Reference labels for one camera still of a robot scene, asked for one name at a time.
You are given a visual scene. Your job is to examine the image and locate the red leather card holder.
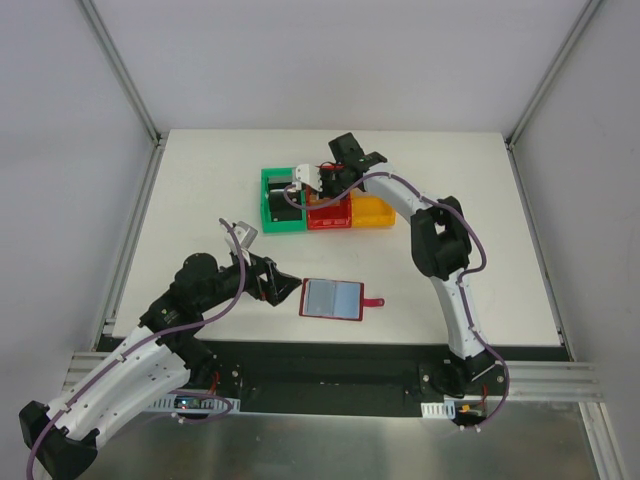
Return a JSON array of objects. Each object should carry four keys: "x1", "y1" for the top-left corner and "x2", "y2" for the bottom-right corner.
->
[{"x1": 298, "y1": 277, "x2": 386, "y2": 322}]

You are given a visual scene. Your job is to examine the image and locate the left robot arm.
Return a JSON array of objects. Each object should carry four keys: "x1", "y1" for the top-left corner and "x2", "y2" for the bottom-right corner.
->
[{"x1": 19, "y1": 253, "x2": 302, "y2": 479}]

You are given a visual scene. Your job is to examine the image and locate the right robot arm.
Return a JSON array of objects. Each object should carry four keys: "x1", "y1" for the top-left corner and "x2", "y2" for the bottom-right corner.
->
[{"x1": 319, "y1": 133, "x2": 497, "y2": 398}]

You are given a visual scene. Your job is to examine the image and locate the black card in green bin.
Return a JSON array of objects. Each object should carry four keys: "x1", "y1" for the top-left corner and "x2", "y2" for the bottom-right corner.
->
[{"x1": 267, "y1": 178, "x2": 302, "y2": 222}]

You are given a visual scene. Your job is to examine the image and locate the red plastic bin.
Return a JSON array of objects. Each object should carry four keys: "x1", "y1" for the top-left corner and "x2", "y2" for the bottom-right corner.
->
[{"x1": 306, "y1": 197, "x2": 352, "y2": 231}]

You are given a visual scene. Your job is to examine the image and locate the yellow plastic bin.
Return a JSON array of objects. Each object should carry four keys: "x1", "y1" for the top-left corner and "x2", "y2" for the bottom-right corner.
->
[{"x1": 351, "y1": 194, "x2": 396, "y2": 228}]

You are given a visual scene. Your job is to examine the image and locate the green plastic bin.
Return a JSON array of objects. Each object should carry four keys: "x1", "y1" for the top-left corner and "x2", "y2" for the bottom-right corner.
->
[{"x1": 260, "y1": 167, "x2": 307, "y2": 234}]

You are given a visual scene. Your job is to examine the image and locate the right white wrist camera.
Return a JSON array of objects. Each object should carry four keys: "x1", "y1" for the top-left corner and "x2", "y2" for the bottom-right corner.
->
[{"x1": 293, "y1": 164, "x2": 323, "y2": 192}]

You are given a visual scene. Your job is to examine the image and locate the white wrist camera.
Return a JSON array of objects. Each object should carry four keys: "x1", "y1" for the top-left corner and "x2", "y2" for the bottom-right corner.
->
[
  {"x1": 220, "y1": 219, "x2": 258, "y2": 263},
  {"x1": 293, "y1": 164, "x2": 323, "y2": 192}
]

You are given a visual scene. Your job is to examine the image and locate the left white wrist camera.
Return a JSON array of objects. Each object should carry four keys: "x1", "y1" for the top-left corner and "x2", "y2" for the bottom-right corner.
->
[{"x1": 220, "y1": 219, "x2": 258, "y2": 263}]

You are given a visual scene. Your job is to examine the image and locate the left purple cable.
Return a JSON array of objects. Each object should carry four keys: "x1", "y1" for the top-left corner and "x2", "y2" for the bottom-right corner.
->
[{"x1": 24, "y1": 217, "x2": 251, "y2": 480}]

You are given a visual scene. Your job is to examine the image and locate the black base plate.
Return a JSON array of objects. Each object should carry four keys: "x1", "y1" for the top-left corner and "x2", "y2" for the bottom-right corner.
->
[{"x1": 97, "y1": 334, "x2": 516, "y2": 416}]

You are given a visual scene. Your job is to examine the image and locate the left white cable duct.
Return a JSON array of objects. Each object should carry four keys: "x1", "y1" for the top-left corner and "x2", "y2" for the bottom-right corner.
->
[{"x1": 145, "y1": 394, "x2": 240, "y2": 415}]

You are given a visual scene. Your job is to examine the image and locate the white cable duct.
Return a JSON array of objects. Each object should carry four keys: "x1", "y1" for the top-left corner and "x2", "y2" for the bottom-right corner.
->
[
  {"x1": 420, "y1": 399, "x2": 456, "y2": 420},
  {"x1": 145, "y1": 394, "x2": 240, "y2": 415}
]

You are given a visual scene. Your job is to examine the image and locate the right white cable duct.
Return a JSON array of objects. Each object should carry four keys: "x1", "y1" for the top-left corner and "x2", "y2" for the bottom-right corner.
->
[{"x1": 420, "y1": 399, "x2": 456, "y2": 420}]

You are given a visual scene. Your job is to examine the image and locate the right aluminium frame post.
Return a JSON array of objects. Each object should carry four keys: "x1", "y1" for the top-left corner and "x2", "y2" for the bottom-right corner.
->
[{"x1": 505, "y1": 0, "x2": 605, "y2": 150}]

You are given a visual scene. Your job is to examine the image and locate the aluminium frame post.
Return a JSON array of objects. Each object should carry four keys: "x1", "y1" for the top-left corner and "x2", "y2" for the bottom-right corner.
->
[
  {"x1": 75, "y1": 0, "x2": 163, "y2": 145},
  {"x1": 505, "y1": 0, "x2": 605, "y2": 150}
]

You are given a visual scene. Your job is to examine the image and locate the left aluminium frame post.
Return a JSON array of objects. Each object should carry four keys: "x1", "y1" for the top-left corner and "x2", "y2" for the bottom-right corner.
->
[{"x1": 75, "y1": 0, "x2": 163, "y2": 145}]

